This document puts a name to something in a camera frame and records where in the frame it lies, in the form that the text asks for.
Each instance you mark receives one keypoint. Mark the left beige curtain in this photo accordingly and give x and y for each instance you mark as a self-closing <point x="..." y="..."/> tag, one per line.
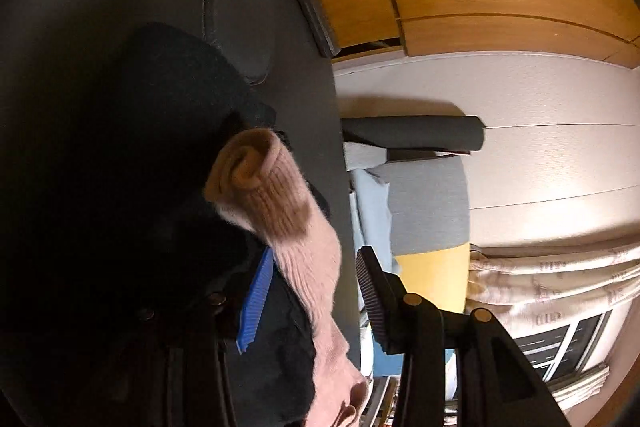
<point x="532" y="294"/>

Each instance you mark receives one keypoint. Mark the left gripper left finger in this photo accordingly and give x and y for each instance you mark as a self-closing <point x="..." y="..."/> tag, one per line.
<point x="254" y="302"/>

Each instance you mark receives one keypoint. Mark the pink knit sweater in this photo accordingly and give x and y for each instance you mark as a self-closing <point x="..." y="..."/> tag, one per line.
<point x="256" y="184"/>

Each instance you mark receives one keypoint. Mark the light blue garment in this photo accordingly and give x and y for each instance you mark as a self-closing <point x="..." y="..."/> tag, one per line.
<point x="371" y="217"/>

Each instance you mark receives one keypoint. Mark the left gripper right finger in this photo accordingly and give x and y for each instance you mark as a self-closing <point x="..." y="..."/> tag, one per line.
<point x="383" y="295"/>

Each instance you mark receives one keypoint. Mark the grey yellow blue headboard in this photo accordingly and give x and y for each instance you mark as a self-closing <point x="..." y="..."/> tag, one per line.
<point x="421" y="158"/>

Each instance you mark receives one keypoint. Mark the black bed cover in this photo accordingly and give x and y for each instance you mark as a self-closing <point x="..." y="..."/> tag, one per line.
<point x="122" y="287"/>

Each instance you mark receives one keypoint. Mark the window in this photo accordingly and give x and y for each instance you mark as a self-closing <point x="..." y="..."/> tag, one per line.
<point x="563" y="351"/>

